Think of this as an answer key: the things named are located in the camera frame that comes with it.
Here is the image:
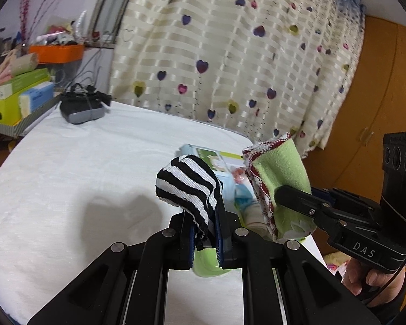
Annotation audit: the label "green cream jar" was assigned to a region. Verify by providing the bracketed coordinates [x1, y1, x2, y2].
[193, 247, 232, 277]

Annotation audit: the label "window frame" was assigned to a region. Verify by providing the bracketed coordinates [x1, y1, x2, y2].
[90, 0, 137, 43]

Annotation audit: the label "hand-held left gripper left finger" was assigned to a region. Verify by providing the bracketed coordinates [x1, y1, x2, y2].
[27, 212, 195, 325]

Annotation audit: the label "dark glass jars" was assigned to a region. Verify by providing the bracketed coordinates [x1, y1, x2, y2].
[0, 29, 14, 70]

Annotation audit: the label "orange storage box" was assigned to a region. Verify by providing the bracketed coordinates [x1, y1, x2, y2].
[29, 43, 86, 64]

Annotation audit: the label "cream heart print curtain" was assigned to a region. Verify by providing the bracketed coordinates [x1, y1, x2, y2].
[108, 0, 366, 160]

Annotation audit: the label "patterned storage tray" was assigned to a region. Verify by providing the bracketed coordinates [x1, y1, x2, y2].
[0, 93, 63, 138]

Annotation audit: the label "blue face mask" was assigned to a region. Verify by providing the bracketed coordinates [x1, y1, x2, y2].
[233, 179, 258, 210]

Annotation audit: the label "wooden cabinet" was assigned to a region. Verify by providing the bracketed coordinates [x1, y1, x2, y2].
[303, 15, 406, 271]

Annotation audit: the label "clear pink plastic packet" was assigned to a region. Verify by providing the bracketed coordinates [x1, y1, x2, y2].
[232, 167, 247, 185]

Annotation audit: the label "floral cloth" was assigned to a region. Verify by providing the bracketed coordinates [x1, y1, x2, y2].
[325, 251, 351, 280]

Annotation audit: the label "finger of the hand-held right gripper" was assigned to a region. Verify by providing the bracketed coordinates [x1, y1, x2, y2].
[273, 184, 381, 241]
[311, 187, 384, 225]

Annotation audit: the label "clutter of packets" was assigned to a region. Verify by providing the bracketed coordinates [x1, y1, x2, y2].
[37, 10, 89, 46]

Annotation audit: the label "purple dried branches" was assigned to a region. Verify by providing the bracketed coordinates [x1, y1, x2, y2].
[18, 0, 78, 46]

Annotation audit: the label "grey black headset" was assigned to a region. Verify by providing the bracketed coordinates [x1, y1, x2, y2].
[60, 83, 113, 125]

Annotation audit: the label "black white striped sock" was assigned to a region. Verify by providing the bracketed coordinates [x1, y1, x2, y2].
[155, 154, 224, 241]

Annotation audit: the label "light blue wet wipes pack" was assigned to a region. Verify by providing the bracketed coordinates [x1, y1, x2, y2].
[179, 144, 244, 217]

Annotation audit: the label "beige bandage roll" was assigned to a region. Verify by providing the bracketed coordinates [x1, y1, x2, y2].
[240, 210, 268, 236]

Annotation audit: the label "beige rolled towel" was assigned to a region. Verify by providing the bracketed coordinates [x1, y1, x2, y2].
[0, 52, 39, 85]

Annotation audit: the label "green carton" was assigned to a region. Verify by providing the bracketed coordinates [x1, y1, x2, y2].
[0, 68, 53, 126]

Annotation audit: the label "green towel with red trim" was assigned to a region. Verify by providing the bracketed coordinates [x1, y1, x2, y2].
[242, 134, 317, 242]

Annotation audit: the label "blue white tissue box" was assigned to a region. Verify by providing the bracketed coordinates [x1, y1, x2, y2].
[18, 82, 56, 116]

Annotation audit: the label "person's right hand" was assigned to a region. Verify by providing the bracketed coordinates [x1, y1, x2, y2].
[342, 257, 406, 301]

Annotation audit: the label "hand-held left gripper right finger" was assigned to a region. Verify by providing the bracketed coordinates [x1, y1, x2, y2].
[215, 206, 381, 325]

